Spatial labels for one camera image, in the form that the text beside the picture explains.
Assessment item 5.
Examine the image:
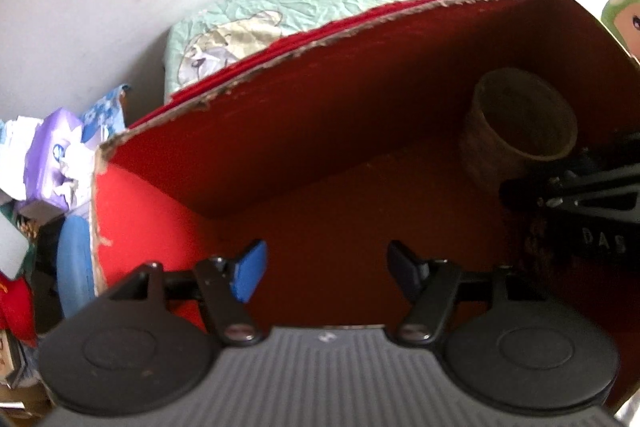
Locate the purple tissue pack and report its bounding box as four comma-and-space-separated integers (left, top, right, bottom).
22, 107, 87, 214

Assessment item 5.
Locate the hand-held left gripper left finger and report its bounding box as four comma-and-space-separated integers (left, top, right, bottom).
102, 239, 268, 349

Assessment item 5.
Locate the blue checked cloth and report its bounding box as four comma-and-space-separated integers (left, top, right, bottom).
80, 84, 132, 144

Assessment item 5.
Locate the red soft item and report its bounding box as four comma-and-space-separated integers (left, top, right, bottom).
0, 271, 39, 349

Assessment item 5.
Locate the green plush toy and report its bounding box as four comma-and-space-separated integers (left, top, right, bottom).
600, 0, 640, 58

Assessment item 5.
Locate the white crumpled paper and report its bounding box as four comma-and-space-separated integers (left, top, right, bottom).
0, 114, 47, 198

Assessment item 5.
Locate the printed paper cup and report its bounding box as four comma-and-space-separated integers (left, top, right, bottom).
459, 67, 579, 194

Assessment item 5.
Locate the white flat device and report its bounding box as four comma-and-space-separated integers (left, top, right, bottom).
0, 217, 29, 279

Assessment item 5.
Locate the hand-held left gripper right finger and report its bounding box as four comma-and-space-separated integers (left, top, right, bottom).
388, 240, 549, 349

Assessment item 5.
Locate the blue round lid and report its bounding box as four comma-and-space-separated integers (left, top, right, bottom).
56, 212, 99, 324

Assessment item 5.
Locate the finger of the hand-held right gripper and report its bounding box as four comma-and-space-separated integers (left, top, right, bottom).
575, 129, 640, 176
499, 169, 640, 229

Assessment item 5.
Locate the red cardboard box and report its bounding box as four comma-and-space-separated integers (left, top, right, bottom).
90, 0, 640, 413

